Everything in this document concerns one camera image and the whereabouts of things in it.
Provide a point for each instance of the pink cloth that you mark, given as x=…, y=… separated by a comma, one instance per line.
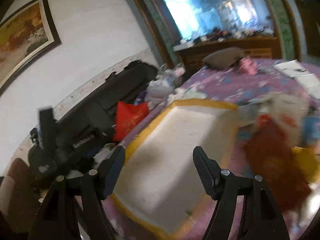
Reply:
x=248, y=66

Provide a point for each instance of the brown pillow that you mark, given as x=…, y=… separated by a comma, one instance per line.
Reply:
x=222, y=57

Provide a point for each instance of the yellow and white bag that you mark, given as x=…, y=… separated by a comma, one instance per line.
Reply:
x=170, y=155

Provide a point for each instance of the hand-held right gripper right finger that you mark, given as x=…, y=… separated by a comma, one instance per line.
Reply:
x=203, y=170

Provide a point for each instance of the yellow cloth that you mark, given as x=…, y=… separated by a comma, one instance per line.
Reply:
x=307, y=162

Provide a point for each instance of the open white notebook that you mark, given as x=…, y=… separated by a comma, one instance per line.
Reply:
x=297, y=73

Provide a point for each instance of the pile of small shelf items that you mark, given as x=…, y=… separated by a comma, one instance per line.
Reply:
x=225, y=33

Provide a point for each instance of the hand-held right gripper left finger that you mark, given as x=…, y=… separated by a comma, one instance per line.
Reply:
x=113, y=172

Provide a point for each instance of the blue cloth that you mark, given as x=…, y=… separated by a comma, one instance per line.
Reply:
x=311, y=130

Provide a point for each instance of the large wall mirror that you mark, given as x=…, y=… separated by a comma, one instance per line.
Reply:
x=212, y=10

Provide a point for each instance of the wooden headboard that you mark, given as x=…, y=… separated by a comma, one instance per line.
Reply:
x=200, y=52

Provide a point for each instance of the framed horse painting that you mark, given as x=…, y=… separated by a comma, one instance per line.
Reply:
x=22, y=35

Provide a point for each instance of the person's left forearm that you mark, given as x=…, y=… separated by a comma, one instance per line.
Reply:
x=17, y=192

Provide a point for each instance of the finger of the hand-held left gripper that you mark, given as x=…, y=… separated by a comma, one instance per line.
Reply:
x=46, y=125

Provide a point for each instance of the bamboo wall decal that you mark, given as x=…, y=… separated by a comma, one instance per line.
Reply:
x=282, y=25

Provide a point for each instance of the pile of clear plastic bags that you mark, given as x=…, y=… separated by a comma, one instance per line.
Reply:
x=160, y=87

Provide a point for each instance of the red-brown fuzzy cloth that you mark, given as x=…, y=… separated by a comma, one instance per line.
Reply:
x=272, y=160

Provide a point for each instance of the white plastic bag red print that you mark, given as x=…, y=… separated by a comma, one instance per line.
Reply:
x=287, y=110

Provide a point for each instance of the purple floral bedsheet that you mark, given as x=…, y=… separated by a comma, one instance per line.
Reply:
x=220, y=85

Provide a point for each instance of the black travel bag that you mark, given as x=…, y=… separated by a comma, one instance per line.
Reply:
x=120, y=87

